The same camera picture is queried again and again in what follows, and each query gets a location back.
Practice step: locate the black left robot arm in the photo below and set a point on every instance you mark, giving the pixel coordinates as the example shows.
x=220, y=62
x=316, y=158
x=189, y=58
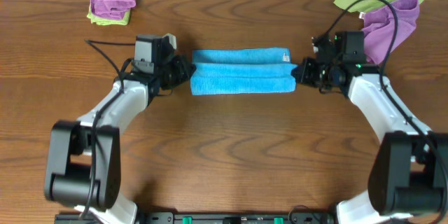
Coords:
x=83, y=169

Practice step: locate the blue microfiber cloth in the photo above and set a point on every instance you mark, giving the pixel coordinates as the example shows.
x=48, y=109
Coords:
x=246, y=71

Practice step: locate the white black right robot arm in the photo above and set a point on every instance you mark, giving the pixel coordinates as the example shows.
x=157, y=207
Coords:
x=407, y=177

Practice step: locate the loose purple cloth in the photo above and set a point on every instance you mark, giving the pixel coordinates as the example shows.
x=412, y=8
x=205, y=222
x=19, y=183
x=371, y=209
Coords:
x=379, y=27

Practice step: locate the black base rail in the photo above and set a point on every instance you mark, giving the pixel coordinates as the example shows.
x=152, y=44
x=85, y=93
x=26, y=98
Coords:
x=298, y=217

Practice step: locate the folded green cloth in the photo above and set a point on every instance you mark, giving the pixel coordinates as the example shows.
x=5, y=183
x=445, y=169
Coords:
x=103, y=21

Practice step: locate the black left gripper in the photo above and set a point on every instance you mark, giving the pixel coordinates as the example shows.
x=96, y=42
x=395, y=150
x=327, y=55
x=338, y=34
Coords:
x=183, y=71

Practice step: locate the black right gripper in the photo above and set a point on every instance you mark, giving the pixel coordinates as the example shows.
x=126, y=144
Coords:
x=307, y=73

